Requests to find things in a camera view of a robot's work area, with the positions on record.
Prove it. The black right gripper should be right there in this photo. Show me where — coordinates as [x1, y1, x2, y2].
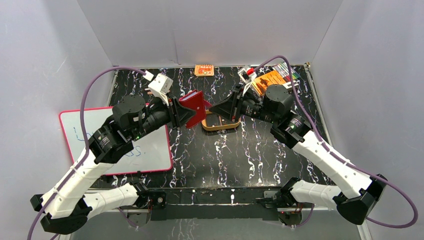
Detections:
[208, 84, 278, 125]

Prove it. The red leather card holder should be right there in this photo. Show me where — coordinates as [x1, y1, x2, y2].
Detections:
[178, 89, 212, 129]

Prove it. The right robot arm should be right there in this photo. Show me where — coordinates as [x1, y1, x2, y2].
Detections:
[209, 67, 386, 225]

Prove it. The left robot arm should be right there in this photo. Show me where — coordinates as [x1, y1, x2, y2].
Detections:
[30, 72, 197, 235]

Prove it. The tan oval tray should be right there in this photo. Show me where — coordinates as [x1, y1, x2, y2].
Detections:
[201, 110, 241, 132]

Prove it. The orange yellow book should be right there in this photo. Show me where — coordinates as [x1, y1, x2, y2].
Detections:
[252, 70, 287, 97]

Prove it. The pink framed whiteboard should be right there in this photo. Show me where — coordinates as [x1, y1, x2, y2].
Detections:
[58, 106, 173, 176]

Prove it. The small orange spiral notepad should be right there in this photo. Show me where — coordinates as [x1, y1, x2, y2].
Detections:
[194, 64, 214, 77]

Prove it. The white stapler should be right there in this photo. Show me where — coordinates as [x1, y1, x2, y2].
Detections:
[284, 80, 300, 91]

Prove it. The pack of coloured markers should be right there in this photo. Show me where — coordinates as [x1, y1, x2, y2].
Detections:
[272, 62, 300, 82]

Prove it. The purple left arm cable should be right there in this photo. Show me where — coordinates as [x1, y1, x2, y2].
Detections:
[26, 66, 155, 240]

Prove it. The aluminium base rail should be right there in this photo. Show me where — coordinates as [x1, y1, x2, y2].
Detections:
[57, 187, 374, 240]

